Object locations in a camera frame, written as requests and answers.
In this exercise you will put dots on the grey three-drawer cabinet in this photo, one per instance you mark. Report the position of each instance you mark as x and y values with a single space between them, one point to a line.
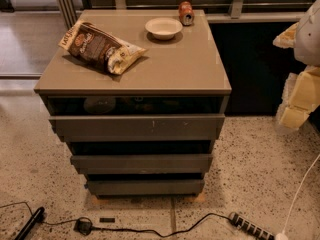
182 76

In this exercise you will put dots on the black power strip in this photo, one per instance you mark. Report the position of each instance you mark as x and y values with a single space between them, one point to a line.
247 226

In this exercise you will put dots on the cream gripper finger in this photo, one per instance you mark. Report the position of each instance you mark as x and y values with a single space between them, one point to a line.
300 97

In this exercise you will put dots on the grey top drawer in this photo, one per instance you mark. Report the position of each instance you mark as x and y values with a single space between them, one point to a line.
137 127

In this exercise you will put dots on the orange soda can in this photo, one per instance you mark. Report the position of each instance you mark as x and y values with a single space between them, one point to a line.
186 14

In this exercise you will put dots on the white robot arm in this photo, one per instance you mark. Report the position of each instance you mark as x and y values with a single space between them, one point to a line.
304 38

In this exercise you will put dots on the brown chip bag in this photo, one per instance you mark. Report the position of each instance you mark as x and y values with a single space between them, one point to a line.
99 49

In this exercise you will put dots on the grey round object in drawer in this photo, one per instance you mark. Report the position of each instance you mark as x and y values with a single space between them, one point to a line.
99 104

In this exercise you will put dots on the black bar on floor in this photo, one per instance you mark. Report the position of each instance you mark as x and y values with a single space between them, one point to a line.
36 217

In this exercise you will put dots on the grey drawer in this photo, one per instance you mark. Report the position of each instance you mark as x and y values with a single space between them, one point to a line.
153 187
142 164
137 127

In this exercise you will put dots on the white bowl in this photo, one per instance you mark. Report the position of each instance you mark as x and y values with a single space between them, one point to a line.
163 28

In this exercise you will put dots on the grey bottom drawer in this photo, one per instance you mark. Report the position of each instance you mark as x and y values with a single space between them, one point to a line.
153 187

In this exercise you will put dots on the small black floor block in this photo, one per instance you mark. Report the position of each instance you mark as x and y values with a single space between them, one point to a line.
106 220

